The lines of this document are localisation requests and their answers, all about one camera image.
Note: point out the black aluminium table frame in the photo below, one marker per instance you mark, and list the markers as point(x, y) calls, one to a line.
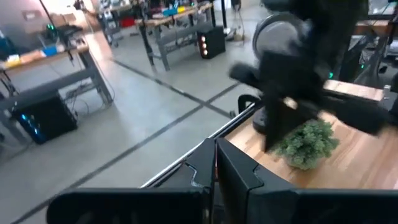
point(245, 99)

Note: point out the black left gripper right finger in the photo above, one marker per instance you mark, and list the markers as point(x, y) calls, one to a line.
point(264, 205)

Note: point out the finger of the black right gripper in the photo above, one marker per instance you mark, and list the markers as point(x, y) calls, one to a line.
point(275, 115)
point(298, 116)

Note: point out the black computer tower orange lights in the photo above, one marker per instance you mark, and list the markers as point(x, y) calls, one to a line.
point(214, 42)

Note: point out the black computer tower blue light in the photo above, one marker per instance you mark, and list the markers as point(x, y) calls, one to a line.
point(46, 118)

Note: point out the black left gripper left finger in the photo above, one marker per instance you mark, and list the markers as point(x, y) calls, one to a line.
point(174, 202)

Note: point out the green artificial potted plant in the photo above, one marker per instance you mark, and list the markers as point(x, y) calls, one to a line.
point(308, 146)

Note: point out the wooden-top grey workbench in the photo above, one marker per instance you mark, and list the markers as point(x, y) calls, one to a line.
point(93, 71)
point(174, 32)

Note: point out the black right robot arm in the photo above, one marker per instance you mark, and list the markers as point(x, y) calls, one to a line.
point(335, 31)

